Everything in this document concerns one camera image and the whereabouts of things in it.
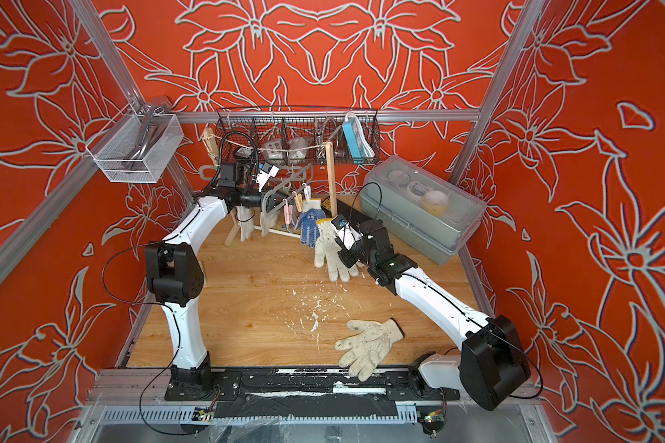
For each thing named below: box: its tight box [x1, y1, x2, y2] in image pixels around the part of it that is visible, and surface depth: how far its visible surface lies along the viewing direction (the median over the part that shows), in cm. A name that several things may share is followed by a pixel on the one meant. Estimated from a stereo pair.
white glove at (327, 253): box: [314, 217, 360, 283], surface depth 85 cm
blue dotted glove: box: [295, 198, 327, 249], surface depth 99 cm
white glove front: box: [334, 318, 405, 382], surface depth 81 cm
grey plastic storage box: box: [360, 155, 487, 265], surface depth 95 cm
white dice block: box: [264, 139, 284, 160], surface depth 95 cm
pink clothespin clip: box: [283, 204, 293, 225], surface depth 80 cm
